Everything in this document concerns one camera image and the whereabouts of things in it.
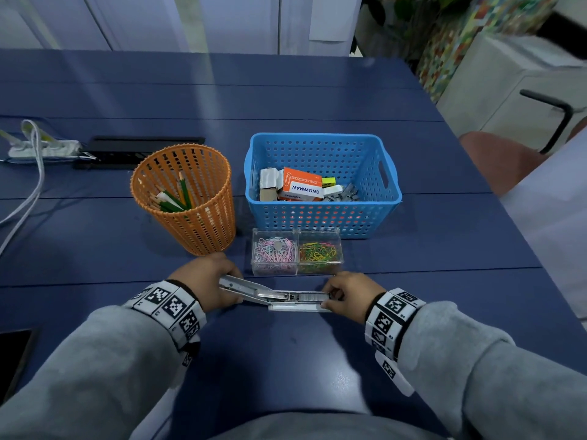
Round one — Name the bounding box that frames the right marker-print wristband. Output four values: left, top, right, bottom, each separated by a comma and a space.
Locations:
364, 288, 427, 398

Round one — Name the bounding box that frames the grey cabinet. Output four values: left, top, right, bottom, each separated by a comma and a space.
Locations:
436, 32, 587, 154

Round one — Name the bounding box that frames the clear two-compartment plastic box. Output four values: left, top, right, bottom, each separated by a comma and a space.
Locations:
251, 228, 345, 277

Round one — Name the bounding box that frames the person's left forearm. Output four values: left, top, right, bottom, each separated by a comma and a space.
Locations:
0, 305, 202, 440

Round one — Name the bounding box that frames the marker-print wristband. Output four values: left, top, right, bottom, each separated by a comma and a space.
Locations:
122, 280, 208, 367
364, 288, 427, 398

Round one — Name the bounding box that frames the bunch of green pencils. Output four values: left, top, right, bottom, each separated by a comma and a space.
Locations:
149, 170, 193, 213

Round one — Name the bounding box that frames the person's left hand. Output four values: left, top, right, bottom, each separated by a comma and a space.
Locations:
168, 252, 244, 313

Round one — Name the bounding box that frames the orange mesh pencil cup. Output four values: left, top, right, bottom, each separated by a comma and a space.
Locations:
130, 144, 237, 256

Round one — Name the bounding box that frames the blue perforated plastic basket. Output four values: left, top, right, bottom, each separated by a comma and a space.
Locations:
244, 133, 403, 240

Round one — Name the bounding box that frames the person's right forearm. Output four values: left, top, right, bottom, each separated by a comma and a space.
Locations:
397, 301, 587, 440

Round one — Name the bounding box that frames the black table cable tray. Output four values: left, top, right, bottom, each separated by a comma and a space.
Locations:
73, 136, 206, 170

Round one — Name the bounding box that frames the orange paper clip box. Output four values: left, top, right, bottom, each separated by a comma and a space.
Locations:
278, 167, 324, 202

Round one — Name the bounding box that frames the white power strip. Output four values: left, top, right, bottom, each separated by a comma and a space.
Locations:
0, 129, 83, 161

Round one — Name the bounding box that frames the left marker-print wristband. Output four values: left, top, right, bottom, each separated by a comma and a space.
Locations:
122, 280, 208, 367

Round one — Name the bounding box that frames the pile of silver binder clips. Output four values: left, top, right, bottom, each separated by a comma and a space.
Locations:
324, 183, 360, 202

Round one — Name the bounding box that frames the white power cable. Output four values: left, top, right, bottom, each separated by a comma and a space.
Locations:
0, 120, 46, 257

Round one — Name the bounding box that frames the black smartphone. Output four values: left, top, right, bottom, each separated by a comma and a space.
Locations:
0, 329, 35, 404

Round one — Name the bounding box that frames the brown chair with black armrest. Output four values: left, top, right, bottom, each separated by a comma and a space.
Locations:
460, 90, 587, 197

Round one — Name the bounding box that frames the green potted plant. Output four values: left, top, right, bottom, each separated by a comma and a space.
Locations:
351, 0, 473, 60

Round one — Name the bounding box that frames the silver metal stapler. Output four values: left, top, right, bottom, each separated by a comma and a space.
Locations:
218, 276, 344, 313

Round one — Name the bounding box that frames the pile of pastel paper clips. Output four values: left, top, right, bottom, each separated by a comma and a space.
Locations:
253, 236, 298, 273

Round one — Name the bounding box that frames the person's right hand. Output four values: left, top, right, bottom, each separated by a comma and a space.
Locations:
320, 271, 387, 325

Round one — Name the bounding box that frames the pile of bright paper clips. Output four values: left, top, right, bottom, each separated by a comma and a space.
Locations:
299, 242, 340, 273

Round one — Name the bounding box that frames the white small cardboard box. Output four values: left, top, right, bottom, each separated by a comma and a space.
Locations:
259, 168, 285, 202

